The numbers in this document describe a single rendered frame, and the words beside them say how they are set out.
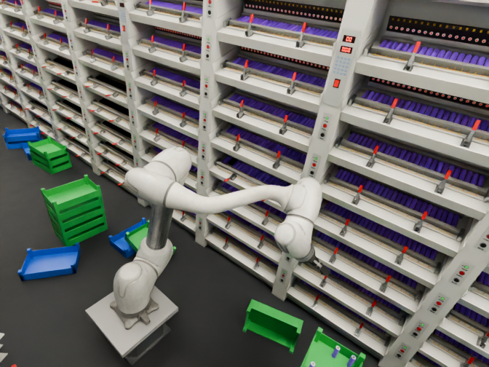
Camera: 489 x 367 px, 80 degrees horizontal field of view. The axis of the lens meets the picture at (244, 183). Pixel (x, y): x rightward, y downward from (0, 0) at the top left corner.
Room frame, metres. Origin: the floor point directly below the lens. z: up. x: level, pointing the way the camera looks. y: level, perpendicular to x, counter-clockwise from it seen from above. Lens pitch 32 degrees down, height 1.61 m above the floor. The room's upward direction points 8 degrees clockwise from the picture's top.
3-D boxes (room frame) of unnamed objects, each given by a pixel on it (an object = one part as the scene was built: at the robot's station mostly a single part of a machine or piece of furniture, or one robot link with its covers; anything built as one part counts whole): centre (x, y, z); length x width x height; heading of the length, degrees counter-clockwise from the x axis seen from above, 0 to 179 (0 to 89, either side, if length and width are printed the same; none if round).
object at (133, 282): (0.89, 0.47, 0.40); 0.18 x 0.16 x 0.22; 169
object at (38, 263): (1.24, 1.17, 0.04); 0.30 x 0.20 x 0.08; 111
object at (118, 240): (1.55, 0.75, 0.04); 0.30 x 0.20 x 0.08; 148
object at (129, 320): (0.87, 0.45, 0.26); 0.22 x 0.18 x 0.06; 50
